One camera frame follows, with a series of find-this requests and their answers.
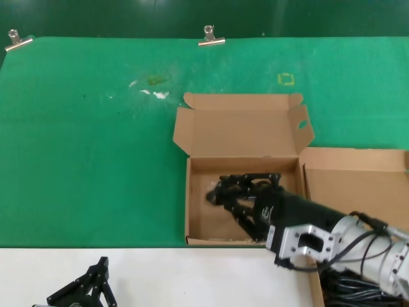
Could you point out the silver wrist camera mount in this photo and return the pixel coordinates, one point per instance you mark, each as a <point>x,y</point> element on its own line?
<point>294,244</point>

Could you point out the green cloth table mat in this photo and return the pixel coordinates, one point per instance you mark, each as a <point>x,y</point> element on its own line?
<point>80,160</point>

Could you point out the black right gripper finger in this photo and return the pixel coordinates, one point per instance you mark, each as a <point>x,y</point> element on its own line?
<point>255,182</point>
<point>239,208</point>

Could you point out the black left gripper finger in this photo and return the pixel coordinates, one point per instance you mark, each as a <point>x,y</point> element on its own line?
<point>107,291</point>
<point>80,283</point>

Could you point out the open cardboard box with slot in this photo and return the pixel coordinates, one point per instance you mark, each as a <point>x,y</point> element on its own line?
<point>243,134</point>

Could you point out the silver binder clip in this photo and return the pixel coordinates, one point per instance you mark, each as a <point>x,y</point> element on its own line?
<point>17,44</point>
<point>211,41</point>

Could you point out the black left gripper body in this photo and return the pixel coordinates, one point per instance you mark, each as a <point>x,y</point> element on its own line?
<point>75,302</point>

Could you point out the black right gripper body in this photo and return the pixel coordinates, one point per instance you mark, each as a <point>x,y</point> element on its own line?
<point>294,209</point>

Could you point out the open cardboard box torn edge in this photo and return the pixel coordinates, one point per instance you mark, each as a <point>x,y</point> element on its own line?
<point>354,179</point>

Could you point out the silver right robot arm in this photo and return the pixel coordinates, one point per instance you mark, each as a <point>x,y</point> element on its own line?
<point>374,252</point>

